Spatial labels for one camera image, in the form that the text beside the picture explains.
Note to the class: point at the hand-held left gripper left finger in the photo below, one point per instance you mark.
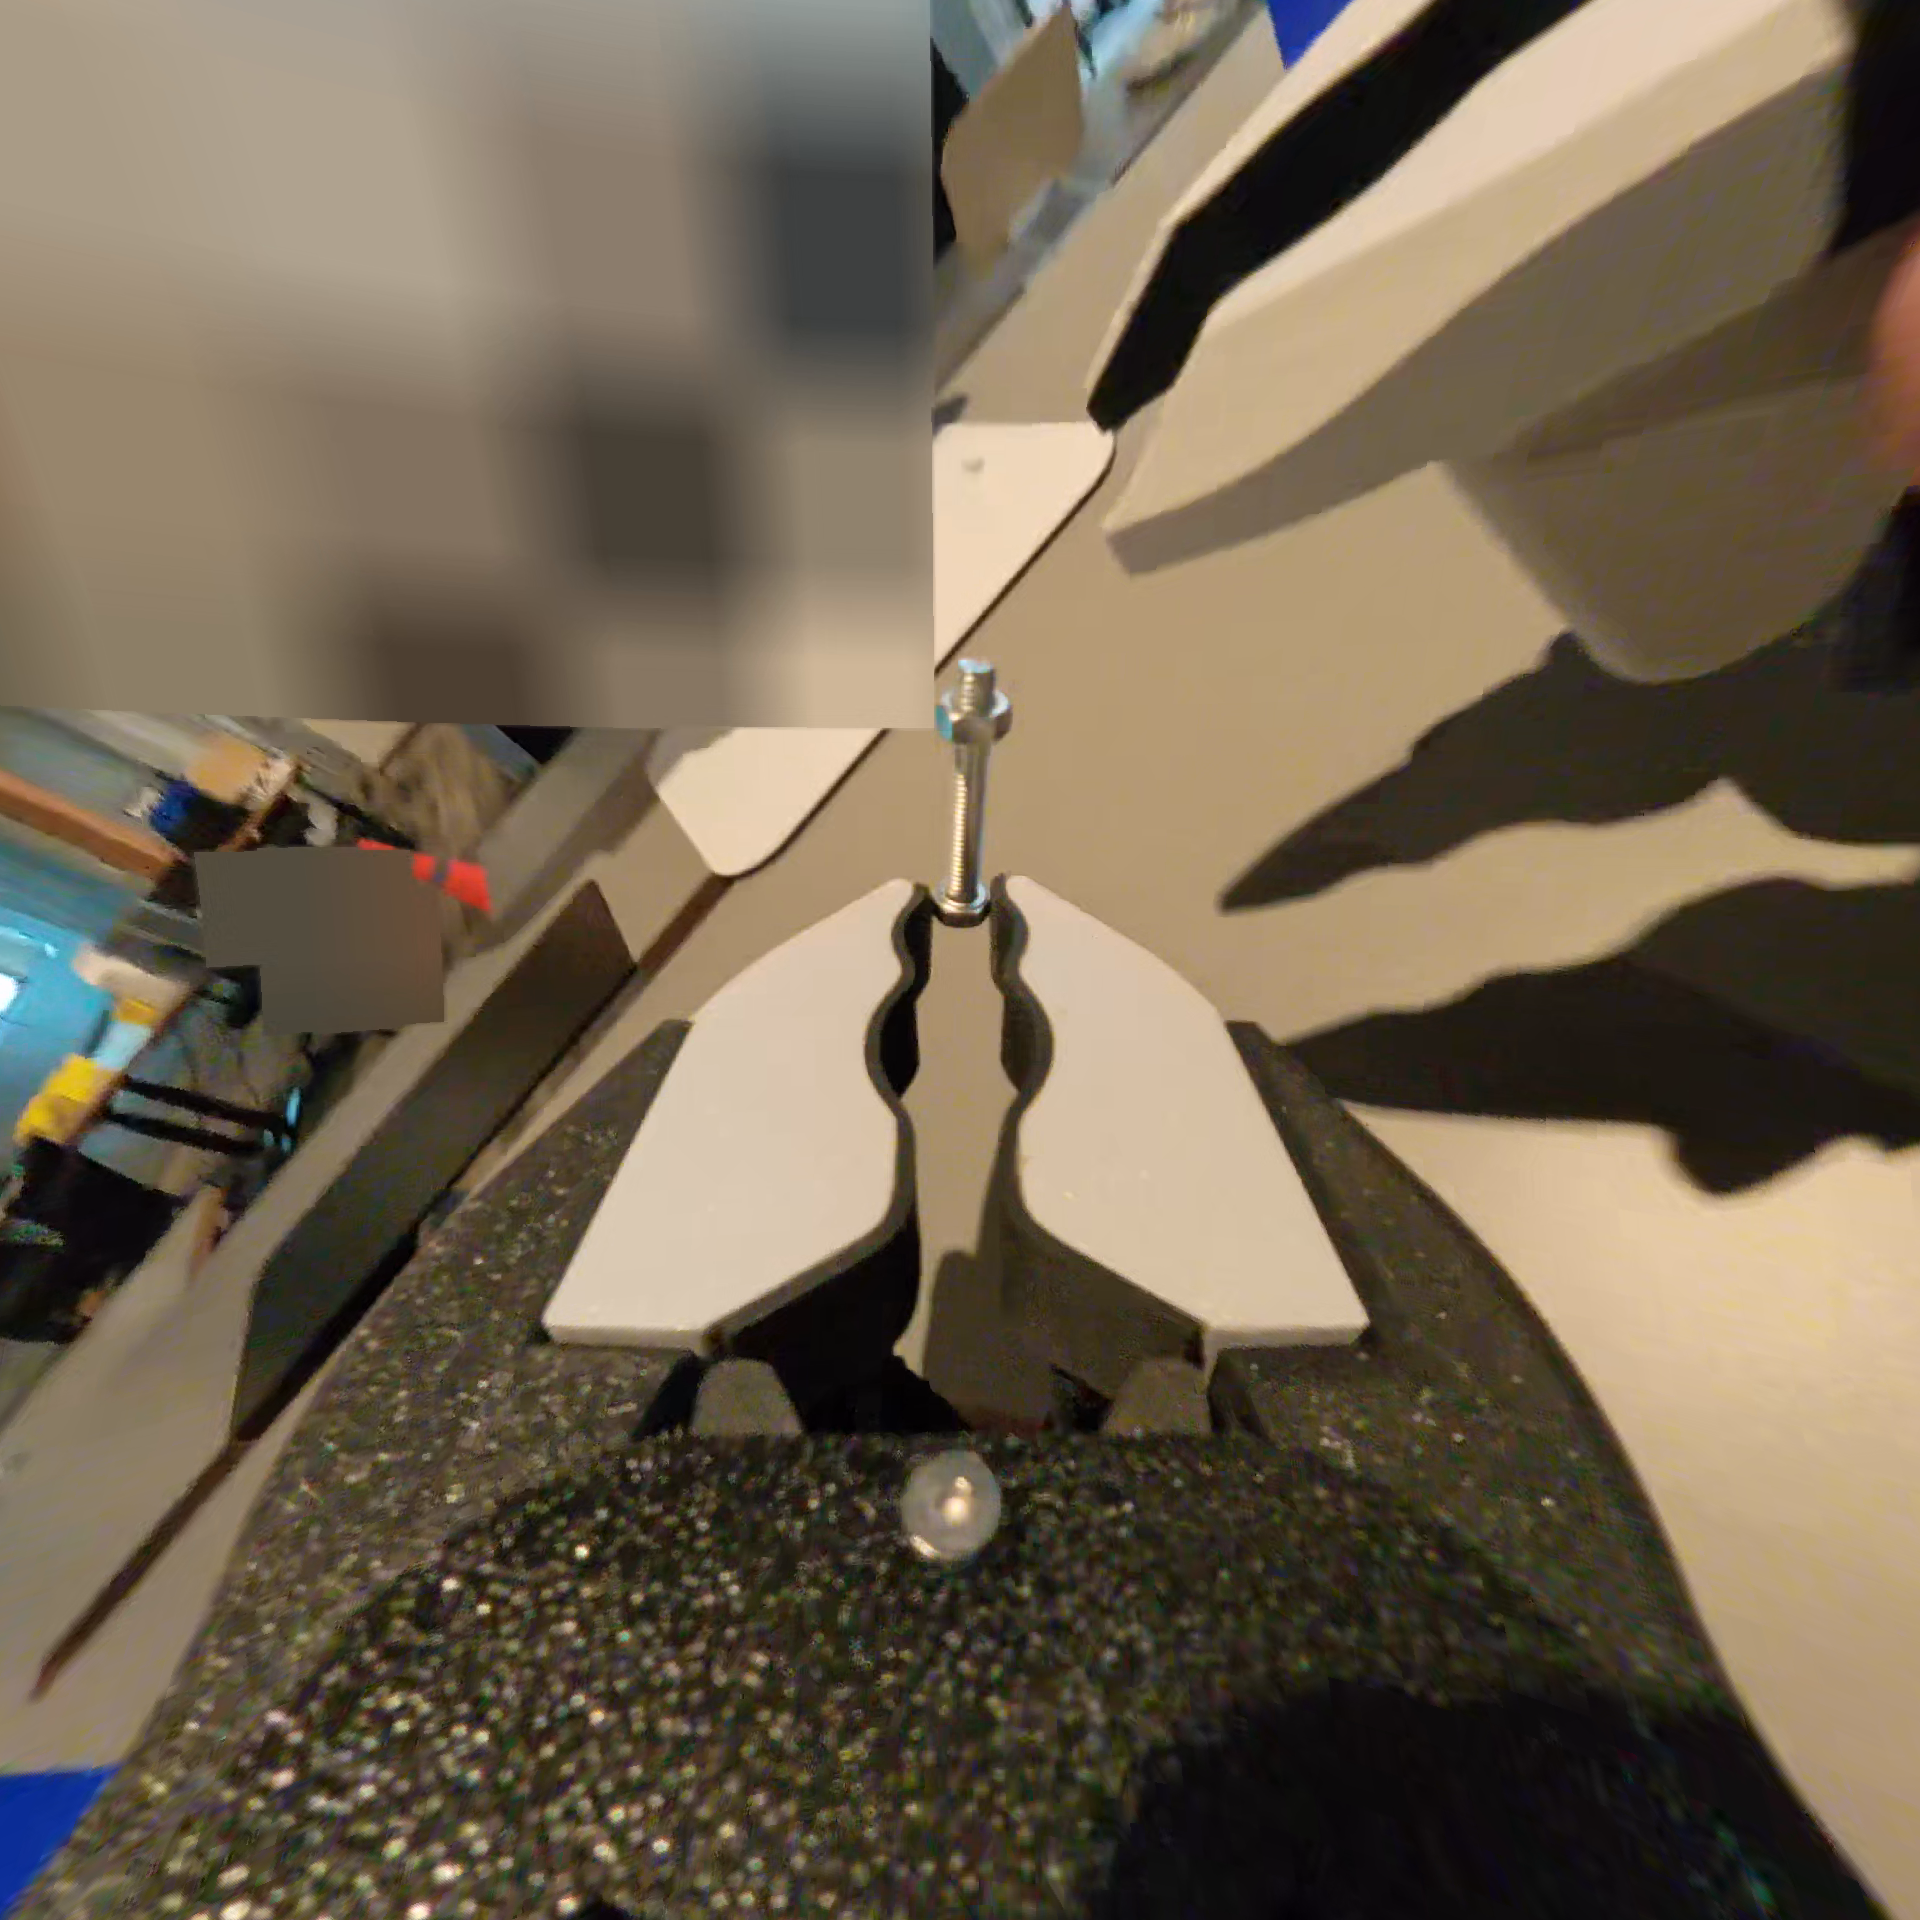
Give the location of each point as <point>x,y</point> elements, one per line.
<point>749,1154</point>

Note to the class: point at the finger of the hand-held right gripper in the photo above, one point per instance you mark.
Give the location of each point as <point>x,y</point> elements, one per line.
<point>1321,76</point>
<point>1499,269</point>

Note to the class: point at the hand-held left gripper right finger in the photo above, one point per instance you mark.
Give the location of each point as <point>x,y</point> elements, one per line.
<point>1155,1154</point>

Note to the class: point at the silver bolt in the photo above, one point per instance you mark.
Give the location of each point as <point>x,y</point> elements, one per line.
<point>962,826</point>

